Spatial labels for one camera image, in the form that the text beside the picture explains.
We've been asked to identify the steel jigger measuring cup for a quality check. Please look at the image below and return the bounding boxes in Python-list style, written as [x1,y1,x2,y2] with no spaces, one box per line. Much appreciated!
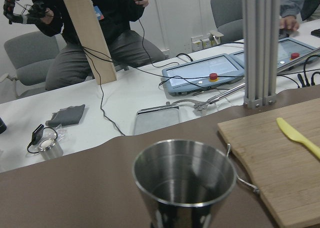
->
[132,139,237,227]

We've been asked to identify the metal tray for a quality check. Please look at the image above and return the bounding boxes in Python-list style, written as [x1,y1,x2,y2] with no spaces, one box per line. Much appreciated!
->
[133,105,181,135]

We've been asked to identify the blue teach pendant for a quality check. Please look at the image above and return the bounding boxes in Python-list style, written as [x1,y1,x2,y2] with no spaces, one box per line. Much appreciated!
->
[230,38,316,71]
[161,54,245,96]

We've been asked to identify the metal grabber tongs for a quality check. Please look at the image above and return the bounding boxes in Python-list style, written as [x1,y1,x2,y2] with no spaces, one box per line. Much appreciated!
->
[166,83,246,111]

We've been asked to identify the brown table mat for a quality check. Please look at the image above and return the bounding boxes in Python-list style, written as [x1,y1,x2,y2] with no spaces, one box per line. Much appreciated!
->
[0,86,320,227]

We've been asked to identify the seated person in black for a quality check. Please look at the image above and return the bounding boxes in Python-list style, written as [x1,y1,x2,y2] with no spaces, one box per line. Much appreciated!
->
[3,0,165,91]

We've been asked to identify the small steel canister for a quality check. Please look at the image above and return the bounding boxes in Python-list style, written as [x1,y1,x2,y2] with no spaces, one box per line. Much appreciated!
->
[38,138,64,160]

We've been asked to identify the wooden plank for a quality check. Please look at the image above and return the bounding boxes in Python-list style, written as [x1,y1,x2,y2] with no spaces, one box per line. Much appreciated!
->
[63,0,117,84]

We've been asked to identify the yellow plastic knife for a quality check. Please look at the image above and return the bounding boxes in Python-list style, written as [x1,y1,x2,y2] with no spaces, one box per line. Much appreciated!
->
[276,117,320,159]

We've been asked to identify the grey office chair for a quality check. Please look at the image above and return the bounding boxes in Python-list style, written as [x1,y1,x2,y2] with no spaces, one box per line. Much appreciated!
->
[0,31,60,99]

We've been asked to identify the bamboo cutting board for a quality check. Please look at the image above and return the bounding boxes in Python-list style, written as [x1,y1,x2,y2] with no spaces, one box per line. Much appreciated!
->
[218,99,320,227]

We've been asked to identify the aluminium frame post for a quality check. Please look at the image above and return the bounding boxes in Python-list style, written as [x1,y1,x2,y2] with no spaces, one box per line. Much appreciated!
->
[242,0,280,109]

